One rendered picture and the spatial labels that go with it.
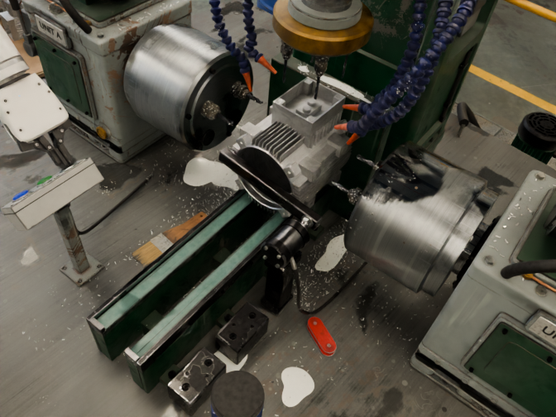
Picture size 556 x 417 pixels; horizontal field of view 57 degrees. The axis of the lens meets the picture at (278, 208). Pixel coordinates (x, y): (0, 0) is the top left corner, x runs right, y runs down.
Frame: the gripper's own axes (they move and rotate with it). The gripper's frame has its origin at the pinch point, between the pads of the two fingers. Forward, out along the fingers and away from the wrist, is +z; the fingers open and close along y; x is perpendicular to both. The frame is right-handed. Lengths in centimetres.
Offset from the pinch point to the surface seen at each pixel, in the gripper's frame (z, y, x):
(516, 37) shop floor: 94, 334, 56
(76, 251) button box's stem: 18.6, -5.5, 9.0
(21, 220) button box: 5.4, -13.2, -3.6
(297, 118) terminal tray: 14.8, 34.6, -26.2
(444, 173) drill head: 32, 38, -51
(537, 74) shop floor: 111, 300, 36
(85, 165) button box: 3.4, 1.7, -3.5
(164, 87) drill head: -1.5, 26.3, -2.1
